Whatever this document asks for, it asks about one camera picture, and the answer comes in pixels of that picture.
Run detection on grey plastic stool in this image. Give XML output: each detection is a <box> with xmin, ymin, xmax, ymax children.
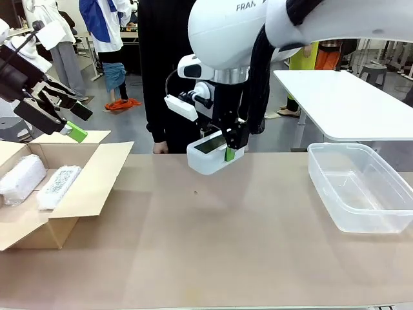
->
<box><xmin>359</xmin><ymin>63</ymin><xmax>388</xmax><ymax>87</ymax></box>

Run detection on bubble-wrapped clock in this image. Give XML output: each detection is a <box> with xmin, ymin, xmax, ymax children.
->
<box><xmin>0</xmin><ymin>154</ymin><xmax>48</xmax><ymax>207</ymax></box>
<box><xmin>37</xmin><ymin>165</ymin><xmax>82</xmax><ymax>211</ymax></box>

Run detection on mannequin with yellow apron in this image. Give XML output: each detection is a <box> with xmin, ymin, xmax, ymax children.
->
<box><xmin>277</xmin><ymin>41</ymin><xmax>323</xmax><ymax>116</ymax></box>

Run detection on person in black hoodie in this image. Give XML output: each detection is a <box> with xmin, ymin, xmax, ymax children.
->
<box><xmin>137</xmin><ymin>0</ymin><xmax>268</xmax><ymax>154</ymax></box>

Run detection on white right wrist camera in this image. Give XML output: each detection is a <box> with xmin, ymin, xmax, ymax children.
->
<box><xmin>163</xmin><ymin>82</ymin><xmax>214</xmax><ymax>122</ymax></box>

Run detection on orange cloth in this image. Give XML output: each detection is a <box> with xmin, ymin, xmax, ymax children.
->
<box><xmin>105</xmin><ymin>99</ymin><xmax>143</xmax><ymax>112</ymax></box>

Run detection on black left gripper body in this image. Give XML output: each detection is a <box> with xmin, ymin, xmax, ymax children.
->
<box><xmin>0</xmin><ymin>45</ymin><xmax>45</xmax><ymax>101</ymax></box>

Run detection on mannequin blue and white shirt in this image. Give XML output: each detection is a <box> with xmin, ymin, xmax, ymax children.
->
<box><xmin>79</xmin><ymin>0</ymin><xmax>132</xmax><ymax>101</ymax></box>

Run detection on open cardboard box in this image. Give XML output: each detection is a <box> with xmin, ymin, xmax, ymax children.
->
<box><xmin>0</xmin><ymin>129</ymin><xmax>136</xmax><ymax>252</ymax></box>

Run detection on white background table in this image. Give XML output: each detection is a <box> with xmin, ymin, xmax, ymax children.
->
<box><xmin>273</xmin><ymin>69</ymin><xmax>413</xmax><ymax>148</ymax></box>

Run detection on mannequin plaid shirt orange trousers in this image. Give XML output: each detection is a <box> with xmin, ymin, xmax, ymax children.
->
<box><xmin>315</xmin><ymin>40</ymin><xmax>345</xmax><ymax>71</ymax></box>

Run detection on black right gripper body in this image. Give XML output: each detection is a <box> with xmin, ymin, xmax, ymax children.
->
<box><xmin>211</xmin><ymin>83</ymin><xmax>249</xmax><ymax>127</ymax></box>

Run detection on clear plastic bin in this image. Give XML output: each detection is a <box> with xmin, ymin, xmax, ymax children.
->
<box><xmin>307</xmin><ymin>143</ymin><xmax>413</xmax><ymax>234</ymax></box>

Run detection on white unwrapped digital clock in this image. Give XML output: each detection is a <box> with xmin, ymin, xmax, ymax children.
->
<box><xmin>186</xmin><ymin>130</ymin><xmax>248</xmax><ymax>176</ymax></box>

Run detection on light wooden background desk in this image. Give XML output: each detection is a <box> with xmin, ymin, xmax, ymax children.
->
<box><xmin>6</xmin><ymin>27</ymin><xmax>35</xmax><ymax>37</ymax></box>

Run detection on black braided cable bundle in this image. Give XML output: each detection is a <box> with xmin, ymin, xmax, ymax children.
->
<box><xmin>248</xmin><ymin>0</ymin><xmax>323</xmax><ymax>135</ymax></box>

